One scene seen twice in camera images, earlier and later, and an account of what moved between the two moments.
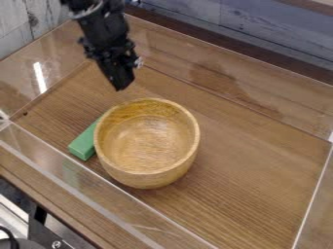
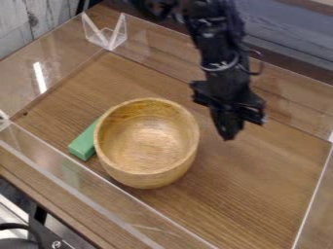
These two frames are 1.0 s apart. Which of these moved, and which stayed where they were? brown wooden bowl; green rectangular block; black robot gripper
Moved: black robot gripper
Stayed: brown wooden bowl; green rectangular block
